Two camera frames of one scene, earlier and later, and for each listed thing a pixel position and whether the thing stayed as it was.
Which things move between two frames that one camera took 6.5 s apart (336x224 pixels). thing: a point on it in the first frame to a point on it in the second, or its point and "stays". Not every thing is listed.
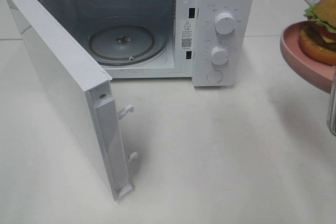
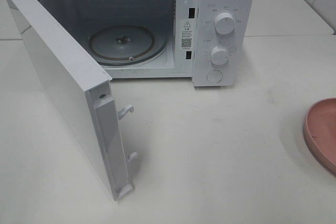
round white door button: x=214 y=76 stays
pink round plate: x=318 y=73 to x=319 y=131
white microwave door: x=82 y=84 stays
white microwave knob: x=219 y=55 stays
